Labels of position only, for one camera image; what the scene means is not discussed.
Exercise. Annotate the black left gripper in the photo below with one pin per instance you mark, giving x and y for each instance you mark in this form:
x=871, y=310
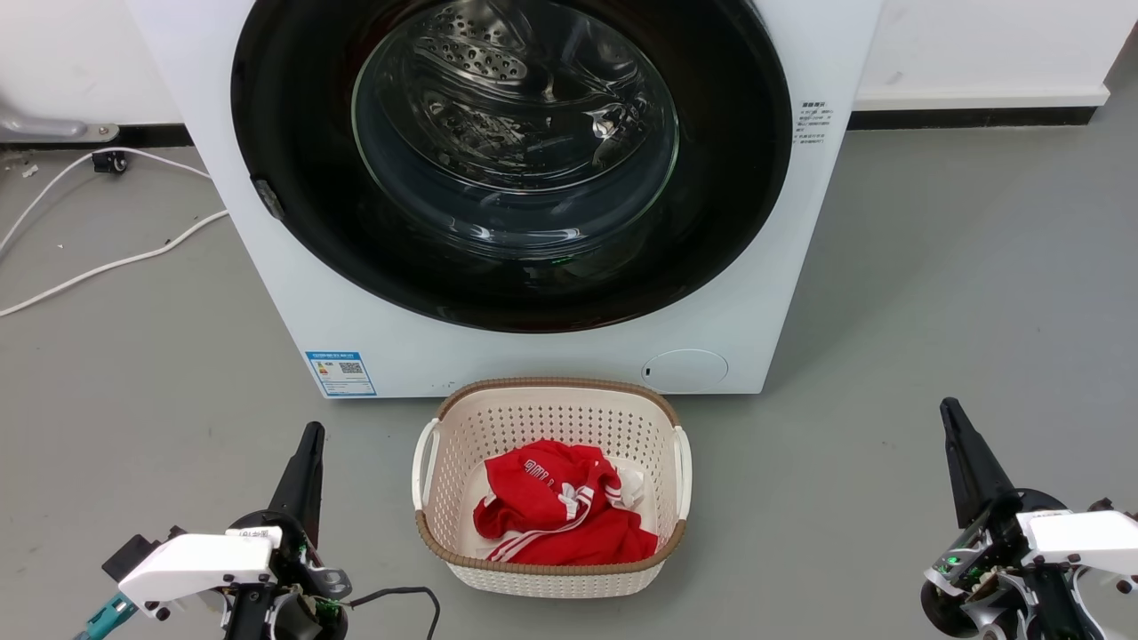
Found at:
x=302, y=613

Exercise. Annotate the round white filter cover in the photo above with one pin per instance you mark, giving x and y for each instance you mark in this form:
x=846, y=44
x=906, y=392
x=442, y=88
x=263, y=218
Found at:
x=685, y=370

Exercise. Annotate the round black glass washer door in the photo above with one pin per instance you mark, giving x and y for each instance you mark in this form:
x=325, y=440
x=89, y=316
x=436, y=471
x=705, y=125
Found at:
x=293, y=116

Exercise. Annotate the white front-load washing machine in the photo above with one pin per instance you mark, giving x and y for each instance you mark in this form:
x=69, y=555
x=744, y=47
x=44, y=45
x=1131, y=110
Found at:
x=498, y=364

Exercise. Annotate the grey metal pipe bracket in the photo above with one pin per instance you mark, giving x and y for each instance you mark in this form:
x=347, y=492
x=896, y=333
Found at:
x=44, y=126

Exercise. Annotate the red garment with white stripes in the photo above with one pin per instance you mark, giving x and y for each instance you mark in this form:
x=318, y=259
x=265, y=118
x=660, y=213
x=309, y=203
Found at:
x=542, y=498

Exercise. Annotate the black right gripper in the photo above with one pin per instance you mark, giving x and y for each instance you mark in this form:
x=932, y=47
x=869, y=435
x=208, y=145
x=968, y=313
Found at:
x=991, y=542

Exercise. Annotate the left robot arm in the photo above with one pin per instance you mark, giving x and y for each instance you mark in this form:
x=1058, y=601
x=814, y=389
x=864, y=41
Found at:
x=251, y=618

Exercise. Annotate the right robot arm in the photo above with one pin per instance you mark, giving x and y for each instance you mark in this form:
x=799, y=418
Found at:
x=1058, y=609

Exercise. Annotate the perforated steel washer drum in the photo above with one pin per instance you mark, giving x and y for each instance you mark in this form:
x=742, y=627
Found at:
x=516, y=107

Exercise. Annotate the cream perforated laundry basket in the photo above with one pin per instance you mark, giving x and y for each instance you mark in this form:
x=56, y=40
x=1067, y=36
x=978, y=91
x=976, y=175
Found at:
x=551, y=413

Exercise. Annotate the small printed text sticker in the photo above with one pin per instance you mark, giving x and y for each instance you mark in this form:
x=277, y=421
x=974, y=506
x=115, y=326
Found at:
x=813, y=123

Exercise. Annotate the blue energy label sticker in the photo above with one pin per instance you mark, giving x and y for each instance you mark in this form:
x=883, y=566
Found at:
x=340, y=373

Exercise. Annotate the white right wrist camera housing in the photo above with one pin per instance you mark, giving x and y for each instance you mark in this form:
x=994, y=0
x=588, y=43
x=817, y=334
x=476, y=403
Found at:
x=1085, y=533

